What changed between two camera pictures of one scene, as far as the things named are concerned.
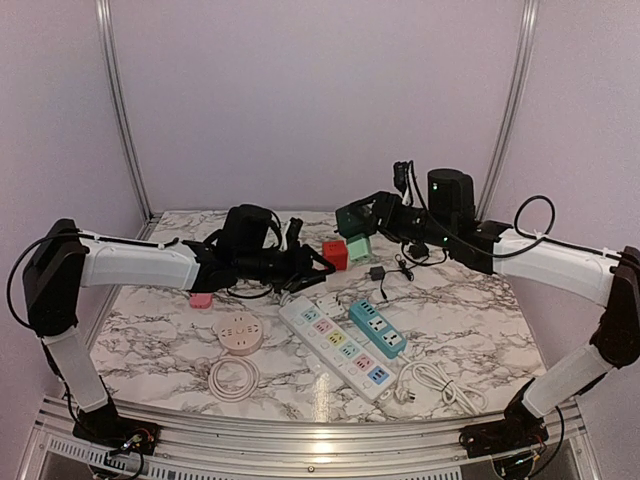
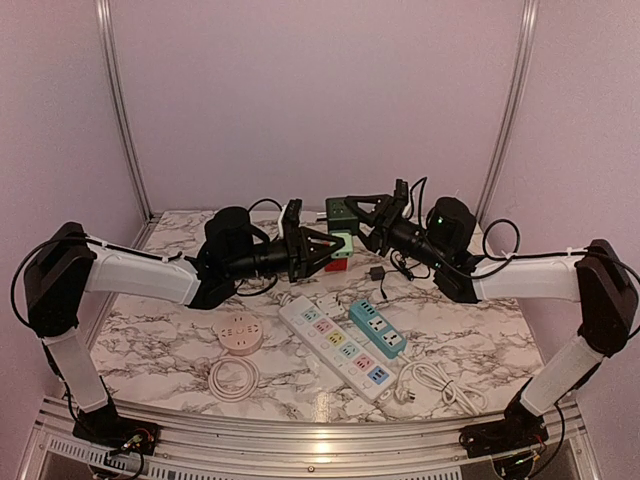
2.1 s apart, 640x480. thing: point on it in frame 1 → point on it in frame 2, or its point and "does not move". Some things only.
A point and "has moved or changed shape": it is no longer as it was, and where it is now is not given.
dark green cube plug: x=352 y=222 has moved or changed shape
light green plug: x=358 y=248 → x=347 y=250
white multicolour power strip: x=336 y=350 does not move
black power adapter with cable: x=378 y=273 does not move
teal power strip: x=386 y=337 does not move
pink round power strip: x=240 y=333 does not move
